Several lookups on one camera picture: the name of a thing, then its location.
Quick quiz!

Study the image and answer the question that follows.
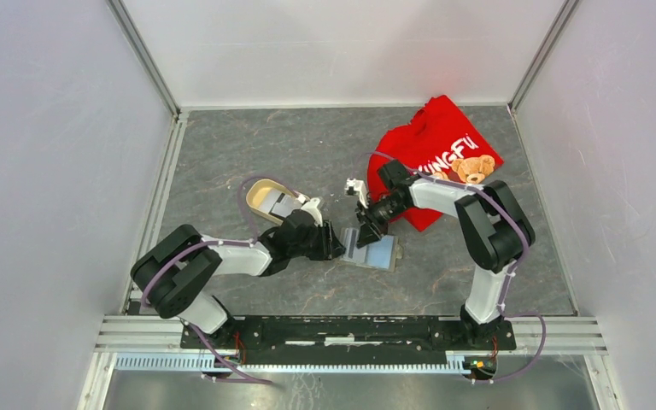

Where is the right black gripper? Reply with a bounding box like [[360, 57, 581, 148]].
[[354, 195, 408, 249]]

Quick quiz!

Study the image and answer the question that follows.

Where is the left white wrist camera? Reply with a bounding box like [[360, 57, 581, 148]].
[[300, 197, 324, 226]]

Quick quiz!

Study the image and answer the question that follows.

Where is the beige oval tray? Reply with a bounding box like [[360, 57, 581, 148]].
[[246, 179, 309, 225]]

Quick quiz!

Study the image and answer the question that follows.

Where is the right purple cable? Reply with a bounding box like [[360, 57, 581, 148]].
[[368, 150, 548, 384]]

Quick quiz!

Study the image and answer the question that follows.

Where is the aluminium frame rail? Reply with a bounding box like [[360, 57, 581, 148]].
[[95, 316, 608, 376]]

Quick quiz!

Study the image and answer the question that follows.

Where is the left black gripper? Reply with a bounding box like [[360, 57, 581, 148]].
[[289, 220, 348, 261]]

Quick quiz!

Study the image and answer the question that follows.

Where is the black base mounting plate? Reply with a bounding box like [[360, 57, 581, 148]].
[[208, 315, 517, 366]]

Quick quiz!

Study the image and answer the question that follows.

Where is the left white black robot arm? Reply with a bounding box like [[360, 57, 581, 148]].
[[130, 209, 345, 349]]

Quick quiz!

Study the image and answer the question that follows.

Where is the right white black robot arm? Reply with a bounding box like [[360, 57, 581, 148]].
[[345, 160, 536, 349]]

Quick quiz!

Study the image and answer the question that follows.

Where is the red kung fu t-shirt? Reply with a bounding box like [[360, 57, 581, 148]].
[[366, 96, 504, 201]]

